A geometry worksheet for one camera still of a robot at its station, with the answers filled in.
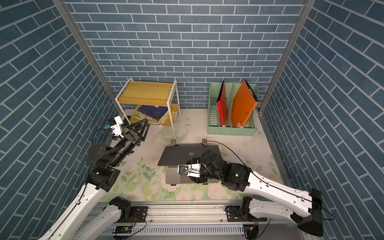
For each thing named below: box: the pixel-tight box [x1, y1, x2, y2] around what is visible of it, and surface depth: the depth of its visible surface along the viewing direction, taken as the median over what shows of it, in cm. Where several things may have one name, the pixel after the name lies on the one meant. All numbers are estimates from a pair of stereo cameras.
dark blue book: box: [137, 105, 169, 121], surface depth 98 cm
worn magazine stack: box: [133, 110, 169, 127], surface depth 96 cm
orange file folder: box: [232, 79, 259, 128], surface depth 96 cm
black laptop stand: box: [171, 138, 208, 147], surface depth 88 cm
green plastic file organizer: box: [207, 82, 259, 136], surface depth 104 cm
